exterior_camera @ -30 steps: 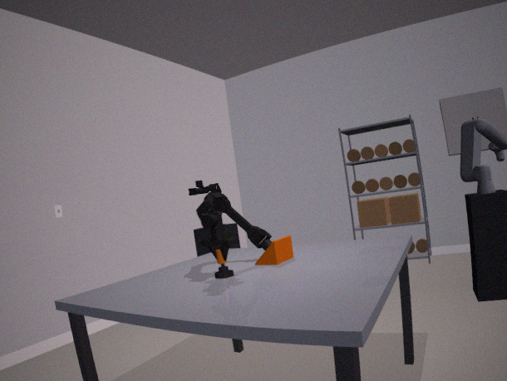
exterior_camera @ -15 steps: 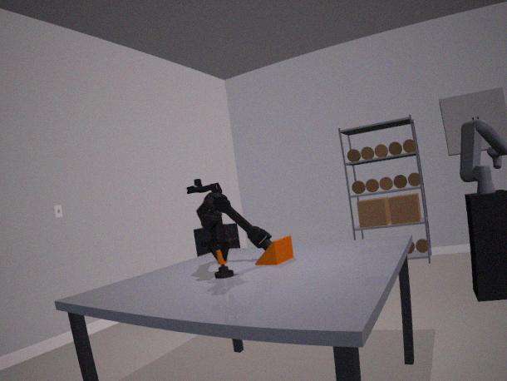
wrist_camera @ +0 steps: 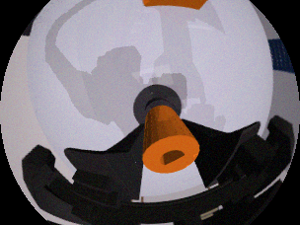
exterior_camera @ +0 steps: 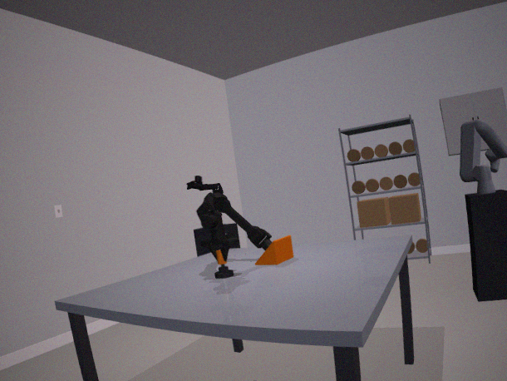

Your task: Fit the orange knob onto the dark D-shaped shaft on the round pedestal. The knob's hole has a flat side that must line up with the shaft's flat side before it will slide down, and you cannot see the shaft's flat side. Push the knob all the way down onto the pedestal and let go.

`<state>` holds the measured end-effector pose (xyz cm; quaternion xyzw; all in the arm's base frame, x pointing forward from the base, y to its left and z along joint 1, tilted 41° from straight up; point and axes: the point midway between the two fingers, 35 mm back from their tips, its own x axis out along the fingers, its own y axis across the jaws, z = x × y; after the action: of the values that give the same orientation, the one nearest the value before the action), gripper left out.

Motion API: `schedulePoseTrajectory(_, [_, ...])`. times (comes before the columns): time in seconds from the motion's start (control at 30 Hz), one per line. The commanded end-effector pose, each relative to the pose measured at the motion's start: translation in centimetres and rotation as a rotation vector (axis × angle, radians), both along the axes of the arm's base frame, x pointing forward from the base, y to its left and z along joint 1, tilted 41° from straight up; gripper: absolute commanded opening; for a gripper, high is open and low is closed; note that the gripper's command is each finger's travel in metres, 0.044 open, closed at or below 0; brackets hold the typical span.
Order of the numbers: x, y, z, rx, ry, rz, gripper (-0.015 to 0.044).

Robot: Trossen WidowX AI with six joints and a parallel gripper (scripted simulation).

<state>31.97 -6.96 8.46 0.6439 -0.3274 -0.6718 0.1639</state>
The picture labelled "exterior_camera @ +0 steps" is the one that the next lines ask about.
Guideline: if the orange knob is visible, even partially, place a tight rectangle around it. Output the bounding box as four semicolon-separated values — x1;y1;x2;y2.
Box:
216;250;226;265

